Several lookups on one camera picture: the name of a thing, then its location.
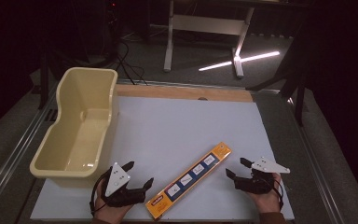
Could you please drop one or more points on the person's right hand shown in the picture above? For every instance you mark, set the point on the person's right hand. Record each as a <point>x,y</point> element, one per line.
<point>268,202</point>

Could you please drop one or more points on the wooden board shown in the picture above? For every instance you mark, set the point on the wooden board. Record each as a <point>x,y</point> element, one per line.
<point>183,92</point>

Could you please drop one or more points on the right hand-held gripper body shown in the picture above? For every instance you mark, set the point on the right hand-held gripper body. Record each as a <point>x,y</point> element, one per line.
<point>256,183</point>

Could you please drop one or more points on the cream plastic tub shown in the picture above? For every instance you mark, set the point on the cream plastic tub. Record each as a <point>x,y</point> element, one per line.
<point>74,146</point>

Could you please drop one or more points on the metal rail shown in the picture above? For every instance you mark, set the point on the metal rail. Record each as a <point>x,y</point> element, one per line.
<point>15,155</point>
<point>315,165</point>

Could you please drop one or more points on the black metal stand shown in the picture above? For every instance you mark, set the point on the black metal stand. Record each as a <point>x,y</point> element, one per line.
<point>299,93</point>
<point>44,84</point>

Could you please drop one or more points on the person's left hand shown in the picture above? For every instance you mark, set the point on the person's left hand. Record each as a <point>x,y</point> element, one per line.
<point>108,213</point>

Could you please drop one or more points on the white table mat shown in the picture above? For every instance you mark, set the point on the white table mat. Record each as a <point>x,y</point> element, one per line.
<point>174,130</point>

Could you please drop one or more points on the long orange box blue labels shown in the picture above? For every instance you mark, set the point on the long orange box blue labels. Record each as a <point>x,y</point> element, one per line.
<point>188,180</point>

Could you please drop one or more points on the dark equipment with red light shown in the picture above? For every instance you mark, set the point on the dark equipment with red light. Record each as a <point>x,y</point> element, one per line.
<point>112,28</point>

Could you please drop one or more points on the white metal table frame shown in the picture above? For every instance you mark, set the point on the white metal table frame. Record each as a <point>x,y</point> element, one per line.
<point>205,25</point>

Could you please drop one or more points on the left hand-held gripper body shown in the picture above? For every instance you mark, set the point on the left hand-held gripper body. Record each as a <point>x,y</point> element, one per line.
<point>116,179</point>

